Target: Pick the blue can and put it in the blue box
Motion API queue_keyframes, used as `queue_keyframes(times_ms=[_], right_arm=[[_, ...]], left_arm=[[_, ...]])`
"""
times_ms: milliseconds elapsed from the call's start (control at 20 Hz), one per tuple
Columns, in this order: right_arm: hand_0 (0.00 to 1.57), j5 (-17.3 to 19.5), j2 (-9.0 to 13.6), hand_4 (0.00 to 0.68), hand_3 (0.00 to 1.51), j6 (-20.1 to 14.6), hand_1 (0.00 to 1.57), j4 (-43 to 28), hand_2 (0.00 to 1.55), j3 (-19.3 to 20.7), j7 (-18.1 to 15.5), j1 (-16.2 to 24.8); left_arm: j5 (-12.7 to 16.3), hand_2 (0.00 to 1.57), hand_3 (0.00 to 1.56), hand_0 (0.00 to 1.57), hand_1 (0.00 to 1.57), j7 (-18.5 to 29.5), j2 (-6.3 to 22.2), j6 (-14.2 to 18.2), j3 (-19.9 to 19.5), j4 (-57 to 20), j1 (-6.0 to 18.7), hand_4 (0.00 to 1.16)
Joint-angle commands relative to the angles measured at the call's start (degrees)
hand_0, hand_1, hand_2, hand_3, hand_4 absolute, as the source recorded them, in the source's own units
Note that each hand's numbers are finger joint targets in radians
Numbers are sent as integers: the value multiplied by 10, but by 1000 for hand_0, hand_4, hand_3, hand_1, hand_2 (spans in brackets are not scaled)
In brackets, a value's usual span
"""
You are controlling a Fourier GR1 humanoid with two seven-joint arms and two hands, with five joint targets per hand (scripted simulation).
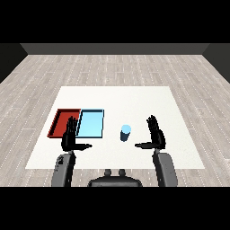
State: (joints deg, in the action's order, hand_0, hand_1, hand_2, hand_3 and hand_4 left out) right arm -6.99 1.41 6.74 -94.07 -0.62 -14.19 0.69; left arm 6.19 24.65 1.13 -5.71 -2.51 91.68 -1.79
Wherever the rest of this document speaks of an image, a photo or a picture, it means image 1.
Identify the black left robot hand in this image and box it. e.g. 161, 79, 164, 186
61, 116, 93, 153

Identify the dark grey robot body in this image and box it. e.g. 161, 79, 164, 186
87, 169, 143, 188

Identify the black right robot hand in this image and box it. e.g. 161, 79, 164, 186
134, 114, 166, 151

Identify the shallow red open box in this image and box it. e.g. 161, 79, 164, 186
47, 108, 82, 138

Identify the small blue can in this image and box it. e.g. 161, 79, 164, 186
119, 124, 132, 143

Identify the shallow light blue open box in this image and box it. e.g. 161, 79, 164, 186
75, 109, 105, 139

